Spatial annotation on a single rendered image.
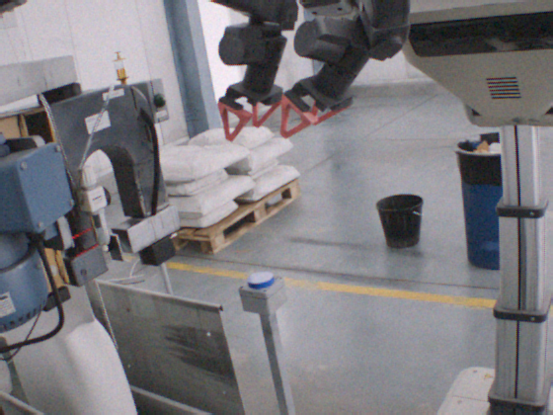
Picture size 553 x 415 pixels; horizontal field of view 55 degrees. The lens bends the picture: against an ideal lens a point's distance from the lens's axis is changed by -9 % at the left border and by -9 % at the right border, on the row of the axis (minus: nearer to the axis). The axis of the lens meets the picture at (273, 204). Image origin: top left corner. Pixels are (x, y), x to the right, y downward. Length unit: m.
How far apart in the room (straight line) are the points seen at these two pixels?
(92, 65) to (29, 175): 5.53
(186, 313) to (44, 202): 0.93
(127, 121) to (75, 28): 5.03
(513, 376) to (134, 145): 1.03
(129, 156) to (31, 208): 0.48
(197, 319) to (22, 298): 0.85
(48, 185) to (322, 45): 0.43
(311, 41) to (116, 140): 0.45
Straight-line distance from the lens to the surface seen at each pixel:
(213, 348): 1.57
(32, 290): 0.78
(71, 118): 1.04
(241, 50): 0.94
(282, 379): 1.43
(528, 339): 1.41
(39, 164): 0.71
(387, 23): 0.83
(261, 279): 1.29
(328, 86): 0.92
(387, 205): 3.61
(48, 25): 5.95
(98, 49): 6.27
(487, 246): 3.08
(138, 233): 1.15
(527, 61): 1.07
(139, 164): 1.15
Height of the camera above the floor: 1.39
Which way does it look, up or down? 17 degrees down
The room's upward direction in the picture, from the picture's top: 10 degrees counter-clockwise
